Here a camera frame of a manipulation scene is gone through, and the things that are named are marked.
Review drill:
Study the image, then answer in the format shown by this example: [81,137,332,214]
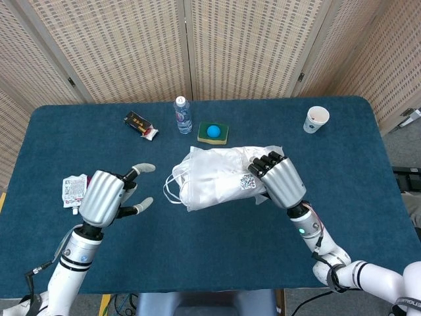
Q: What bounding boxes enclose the woven folding screen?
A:
[0,0,421,195]

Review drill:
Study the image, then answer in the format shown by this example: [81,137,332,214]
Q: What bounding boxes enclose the blue felt tablecloth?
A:
[0,95,401,297]

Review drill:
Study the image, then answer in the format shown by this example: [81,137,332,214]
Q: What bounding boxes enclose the translucent white plastic bag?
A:
[163,144,285,213]

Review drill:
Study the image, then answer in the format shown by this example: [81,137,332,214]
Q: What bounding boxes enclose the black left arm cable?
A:
[23,261,55,305]

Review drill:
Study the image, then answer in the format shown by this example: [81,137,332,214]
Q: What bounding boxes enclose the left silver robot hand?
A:
[78,163,157,231]

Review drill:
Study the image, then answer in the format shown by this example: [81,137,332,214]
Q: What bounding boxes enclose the green yellow sponge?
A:
[197,121,230,145]

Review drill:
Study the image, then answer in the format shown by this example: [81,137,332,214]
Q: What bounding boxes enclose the black snack packet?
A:
[123,111,159,142]

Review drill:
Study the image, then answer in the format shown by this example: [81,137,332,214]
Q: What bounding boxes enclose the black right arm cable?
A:
[292,242,350,316]

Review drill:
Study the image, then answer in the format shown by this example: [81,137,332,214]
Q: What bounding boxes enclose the silver metal bracket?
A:
[399,107,421,128]

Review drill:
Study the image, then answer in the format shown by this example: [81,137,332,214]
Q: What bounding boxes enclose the black equipment bar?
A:
[392,166,421,192]

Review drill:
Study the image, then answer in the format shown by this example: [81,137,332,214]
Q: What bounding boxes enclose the floor cables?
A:
[108,292,139,316]

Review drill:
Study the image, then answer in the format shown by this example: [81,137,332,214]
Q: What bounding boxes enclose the white red spout pouch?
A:
[61,173,93,216]

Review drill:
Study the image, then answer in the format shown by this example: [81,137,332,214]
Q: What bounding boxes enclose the clear plastic water bottle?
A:
[173,95,193,135]

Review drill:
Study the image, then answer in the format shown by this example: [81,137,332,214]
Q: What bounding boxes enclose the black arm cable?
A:
[23,261,55,305]
[292,242,350,316]

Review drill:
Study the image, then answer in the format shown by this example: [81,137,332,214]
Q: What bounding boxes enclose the white garment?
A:
[163,147,264,211]

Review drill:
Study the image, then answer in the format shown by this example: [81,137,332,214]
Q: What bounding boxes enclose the grey beige fabric bundle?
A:
[401,190,421,228]

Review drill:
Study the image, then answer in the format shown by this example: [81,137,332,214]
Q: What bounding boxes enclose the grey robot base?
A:
[135,289,278,316]

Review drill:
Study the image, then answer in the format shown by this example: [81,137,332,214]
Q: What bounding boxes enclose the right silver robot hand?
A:
[247,149,307,210]

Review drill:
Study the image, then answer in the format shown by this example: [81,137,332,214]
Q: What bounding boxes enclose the white floral paper cup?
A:
[303,105,331,134]

